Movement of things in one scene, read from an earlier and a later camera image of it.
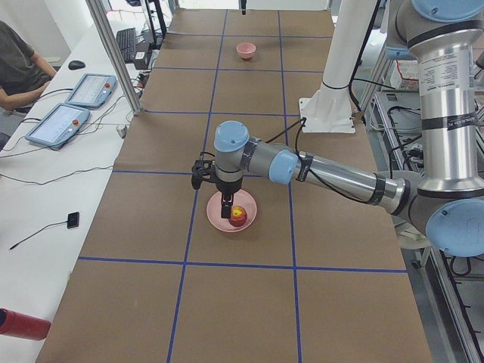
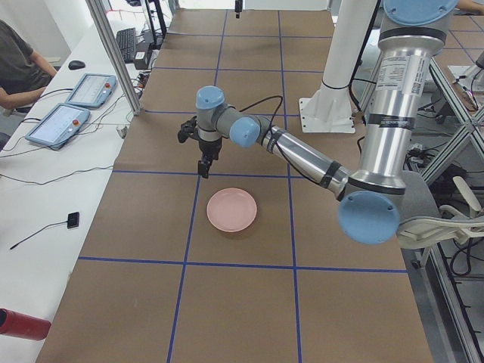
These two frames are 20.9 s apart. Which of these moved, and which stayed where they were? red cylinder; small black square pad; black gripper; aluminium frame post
Moved: black gripper
Stayed: red cylinder; small black square pad; aluminium frame post
